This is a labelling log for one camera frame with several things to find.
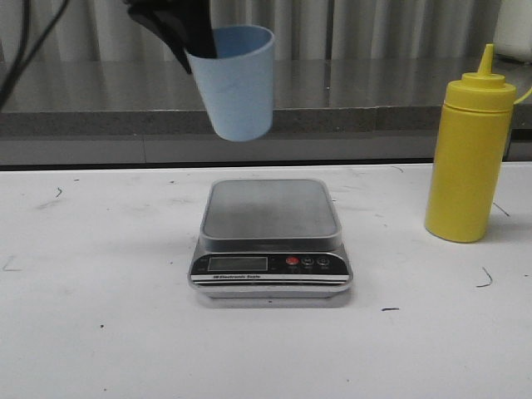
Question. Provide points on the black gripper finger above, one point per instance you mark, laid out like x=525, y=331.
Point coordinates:
x=190, y=21
x=142, y=13

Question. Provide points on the light blue plastic cup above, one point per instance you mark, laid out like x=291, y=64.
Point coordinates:
x=237, y=86

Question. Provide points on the yellow squeeze bottle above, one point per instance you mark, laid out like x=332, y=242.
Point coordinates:
x=471, y=142

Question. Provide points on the silver digital kitchen scale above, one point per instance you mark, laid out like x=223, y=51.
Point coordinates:
x=269, y=239

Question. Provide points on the stainless steel back counter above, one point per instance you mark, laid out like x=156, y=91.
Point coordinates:
x=70, y=115

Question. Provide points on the white container on counter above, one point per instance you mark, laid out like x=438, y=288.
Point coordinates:
x=512, y=37

